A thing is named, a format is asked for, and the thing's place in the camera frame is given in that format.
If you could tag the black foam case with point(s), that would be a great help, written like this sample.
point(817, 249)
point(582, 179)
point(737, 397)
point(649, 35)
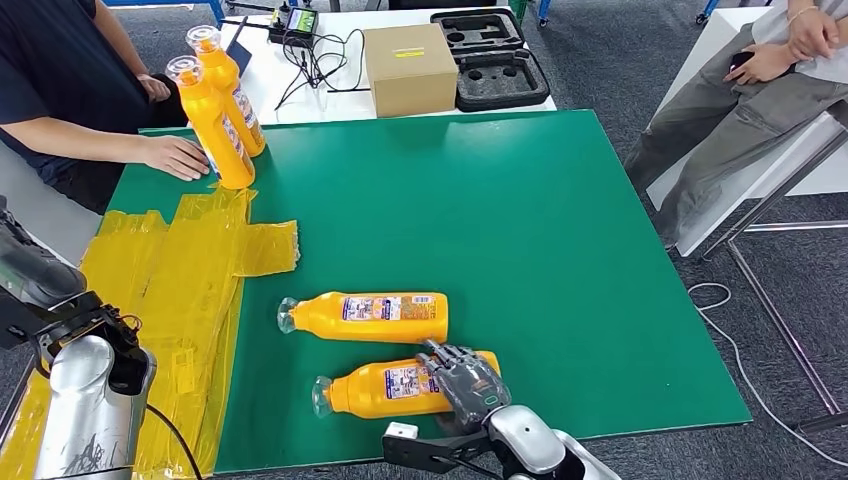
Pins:
point(499, 84)

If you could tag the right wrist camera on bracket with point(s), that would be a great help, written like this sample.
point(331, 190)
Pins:
point(424, 454)

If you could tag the green bin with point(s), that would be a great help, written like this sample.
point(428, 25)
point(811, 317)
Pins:
point(519, 6)

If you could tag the brown cardboard box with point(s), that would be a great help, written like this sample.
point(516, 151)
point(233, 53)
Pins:
point(409, 71)

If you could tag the white bench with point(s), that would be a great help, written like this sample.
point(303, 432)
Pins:
point(53, 212)
point(762, 179)

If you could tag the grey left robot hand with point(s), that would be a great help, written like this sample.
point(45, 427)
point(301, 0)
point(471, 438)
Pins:
point(40, 275)

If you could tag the orange plastic bottle clear cap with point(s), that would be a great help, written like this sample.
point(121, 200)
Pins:
point(371, 328)
point(358, 394)
point(212, 132)
point(228, 73)

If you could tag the dark blue tablet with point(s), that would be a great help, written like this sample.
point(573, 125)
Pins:
point(242, 56)

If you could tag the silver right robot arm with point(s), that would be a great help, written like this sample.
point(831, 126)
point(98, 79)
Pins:
point(530, 440)

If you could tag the person's left forearm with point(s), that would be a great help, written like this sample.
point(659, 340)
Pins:
point(119, 40)

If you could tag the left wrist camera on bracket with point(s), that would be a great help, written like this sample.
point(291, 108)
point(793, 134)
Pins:
point(13, 328)

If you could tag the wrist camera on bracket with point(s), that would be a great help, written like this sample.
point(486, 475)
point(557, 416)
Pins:
point(424, 454)
point(13, 328)

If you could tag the metal bench frame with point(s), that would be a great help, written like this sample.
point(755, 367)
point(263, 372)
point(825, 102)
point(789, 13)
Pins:
point(808, 226)

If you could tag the black controller with green screen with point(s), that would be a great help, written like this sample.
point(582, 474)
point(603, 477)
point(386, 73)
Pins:
point(299, 21)

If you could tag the black object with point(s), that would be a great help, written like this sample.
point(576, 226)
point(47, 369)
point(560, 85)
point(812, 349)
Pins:
point(437, 3)

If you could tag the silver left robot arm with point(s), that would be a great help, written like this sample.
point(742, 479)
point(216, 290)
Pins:
point(93, 411)

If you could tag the white table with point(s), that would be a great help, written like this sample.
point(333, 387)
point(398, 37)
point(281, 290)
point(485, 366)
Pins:
point(285, 111)

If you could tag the person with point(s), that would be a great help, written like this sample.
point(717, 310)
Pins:
point(722, 126)
point(60, 79)

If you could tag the yellow plastic sheet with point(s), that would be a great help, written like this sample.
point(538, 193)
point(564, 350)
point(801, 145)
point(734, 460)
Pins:
point(199, 245)

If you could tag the person's right forearm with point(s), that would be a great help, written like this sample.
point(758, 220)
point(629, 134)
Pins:
point(73, 139)

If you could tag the person's right hand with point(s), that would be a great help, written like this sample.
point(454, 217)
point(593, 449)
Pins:
point(175, 158)
point(815, 34)

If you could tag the person's left hand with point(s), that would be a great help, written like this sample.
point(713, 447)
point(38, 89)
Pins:
point(765, 65)
point(154, 88)

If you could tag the black phone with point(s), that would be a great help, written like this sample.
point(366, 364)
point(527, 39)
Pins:
point(740, 60)

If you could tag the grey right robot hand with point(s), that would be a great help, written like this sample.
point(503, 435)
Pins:
point(474, 387)

